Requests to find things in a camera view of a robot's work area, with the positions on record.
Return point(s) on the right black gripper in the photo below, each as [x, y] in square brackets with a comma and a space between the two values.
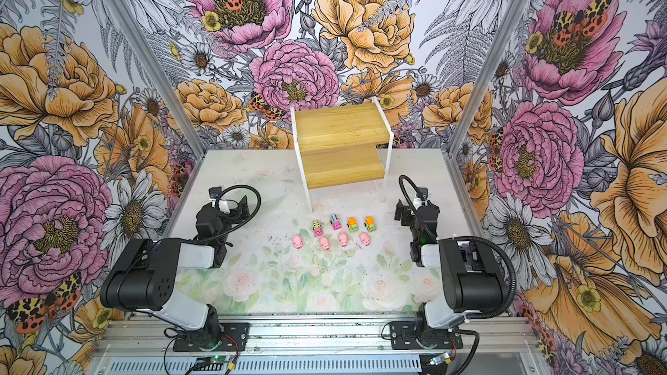
[408, 213]

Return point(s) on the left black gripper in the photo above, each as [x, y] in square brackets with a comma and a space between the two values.
[238, 211]

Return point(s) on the orange car green base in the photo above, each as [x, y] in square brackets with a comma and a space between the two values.
[352, 225]
[370, 224]

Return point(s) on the pink pig toy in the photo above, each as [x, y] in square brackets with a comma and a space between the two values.
[343, 239]
[297, 242]
[365, 239]
[325, 243]

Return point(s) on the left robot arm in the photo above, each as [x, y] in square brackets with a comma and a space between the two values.
[142, 279]

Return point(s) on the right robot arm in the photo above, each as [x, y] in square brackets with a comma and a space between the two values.
[477, 280]

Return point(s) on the two-tier bamboo shelf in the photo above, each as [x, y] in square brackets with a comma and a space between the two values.
[342, 145]

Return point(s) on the pink car blue roof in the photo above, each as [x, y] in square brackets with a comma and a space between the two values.
[335, 222]

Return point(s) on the pink car green roof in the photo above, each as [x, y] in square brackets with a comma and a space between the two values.
[317, 229]

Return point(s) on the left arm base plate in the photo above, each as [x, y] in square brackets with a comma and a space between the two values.
[228, 337]

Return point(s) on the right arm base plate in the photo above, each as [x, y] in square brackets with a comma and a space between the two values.
[407, 335]

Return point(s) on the aluminium front rail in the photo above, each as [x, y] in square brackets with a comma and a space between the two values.
[323, 344]

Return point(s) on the right aluminium corner post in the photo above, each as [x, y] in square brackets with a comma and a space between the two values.
[507, 27]

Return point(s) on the aluminium corner post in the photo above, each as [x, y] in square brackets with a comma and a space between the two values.
[124, 15]
[507, 27]

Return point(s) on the left aluminium corner post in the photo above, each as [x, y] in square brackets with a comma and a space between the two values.
[124, 15]

